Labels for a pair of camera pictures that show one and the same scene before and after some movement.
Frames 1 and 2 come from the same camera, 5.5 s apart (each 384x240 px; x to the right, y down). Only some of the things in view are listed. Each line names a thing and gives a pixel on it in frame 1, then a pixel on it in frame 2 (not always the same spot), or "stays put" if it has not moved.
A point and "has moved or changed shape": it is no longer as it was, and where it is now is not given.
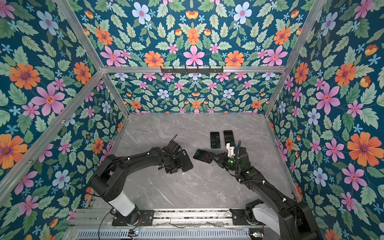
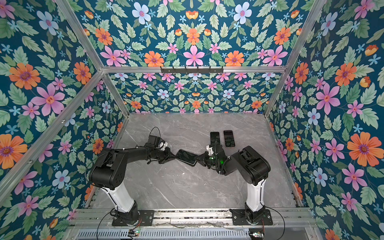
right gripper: x=221 y=161 to x=203 y=161
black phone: x=215 y=140 stays put
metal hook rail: x=192 y=71 stays put
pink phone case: x=229 y=137 stays put
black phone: x=228 y=136 stays put
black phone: x=204 y=156 has moved or changed shape
